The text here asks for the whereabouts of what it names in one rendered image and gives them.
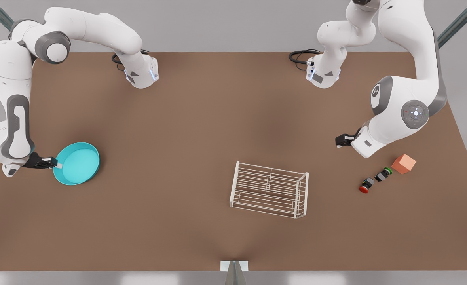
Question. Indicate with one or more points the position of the turquoise plate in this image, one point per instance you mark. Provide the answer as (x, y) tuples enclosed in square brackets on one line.
[(77, 163)]

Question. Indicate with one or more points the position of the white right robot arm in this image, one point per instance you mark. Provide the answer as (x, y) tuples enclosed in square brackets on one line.
[(95, 29)]

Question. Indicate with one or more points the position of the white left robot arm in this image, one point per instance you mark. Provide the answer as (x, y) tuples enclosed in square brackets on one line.
[(405, 59)]

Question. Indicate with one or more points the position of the orange cube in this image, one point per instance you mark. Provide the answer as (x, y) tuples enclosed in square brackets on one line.
[(403, 164)]

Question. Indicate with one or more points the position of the red button switch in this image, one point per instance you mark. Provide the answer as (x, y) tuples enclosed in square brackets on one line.
[(366, 185)]

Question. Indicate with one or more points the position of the green button switch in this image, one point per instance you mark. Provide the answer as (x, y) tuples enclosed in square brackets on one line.
[(384, 174)]

